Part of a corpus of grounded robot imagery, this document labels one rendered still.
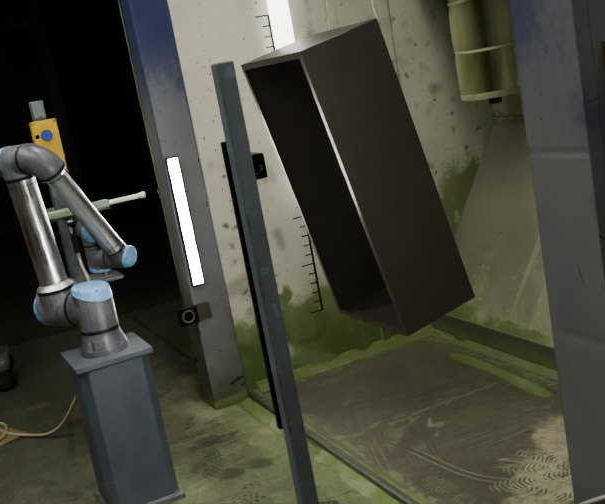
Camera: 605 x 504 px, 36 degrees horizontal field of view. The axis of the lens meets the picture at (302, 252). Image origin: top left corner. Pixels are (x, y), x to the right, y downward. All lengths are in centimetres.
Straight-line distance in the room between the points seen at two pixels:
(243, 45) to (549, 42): 286
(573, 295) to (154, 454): 222
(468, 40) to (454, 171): 78
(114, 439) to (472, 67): 246
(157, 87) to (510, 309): 198
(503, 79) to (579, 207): 288
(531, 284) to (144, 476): 200
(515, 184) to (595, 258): 303
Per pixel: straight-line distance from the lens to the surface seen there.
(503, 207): 488
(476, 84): 470
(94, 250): 393
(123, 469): 375
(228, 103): 244
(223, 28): 452
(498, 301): 466
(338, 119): 350
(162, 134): 439
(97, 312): 364
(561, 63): 182
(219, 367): 462
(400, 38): 493
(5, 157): 366
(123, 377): 365
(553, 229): 193
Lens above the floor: 162
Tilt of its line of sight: 12 degrees down
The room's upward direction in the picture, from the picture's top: 11 degrees counter-clockwise
